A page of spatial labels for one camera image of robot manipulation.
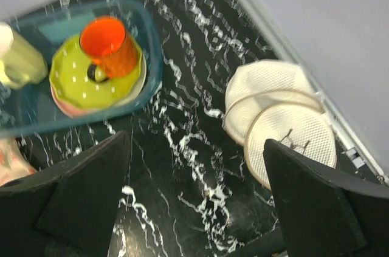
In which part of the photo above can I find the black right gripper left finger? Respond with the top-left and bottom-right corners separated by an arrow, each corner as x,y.
1,131 -> 130,256

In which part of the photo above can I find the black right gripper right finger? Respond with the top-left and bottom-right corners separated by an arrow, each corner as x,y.
263,139 -> 388,256

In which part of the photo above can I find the aluminium frame rail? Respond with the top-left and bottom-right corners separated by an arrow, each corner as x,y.
238,0 -> 388,181

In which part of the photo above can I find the teal plastic dish tray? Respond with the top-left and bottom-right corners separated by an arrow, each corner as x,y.
1,0 -> 163,137

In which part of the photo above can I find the pink plate under green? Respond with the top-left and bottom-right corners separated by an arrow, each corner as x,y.
50,56 -> 147,117

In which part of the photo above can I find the orange mug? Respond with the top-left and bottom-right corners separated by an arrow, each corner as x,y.
80,16 -> 139,83

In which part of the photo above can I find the white mesh cylindrical laundry bag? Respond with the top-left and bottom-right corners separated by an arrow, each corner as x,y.
223,60 -> 337,189

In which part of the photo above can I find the green polka dot plate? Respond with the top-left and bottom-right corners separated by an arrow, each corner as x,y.
49,34 -> 142,109

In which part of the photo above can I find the cream ceramic cup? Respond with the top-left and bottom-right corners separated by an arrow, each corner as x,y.
1,22 -> 48,89

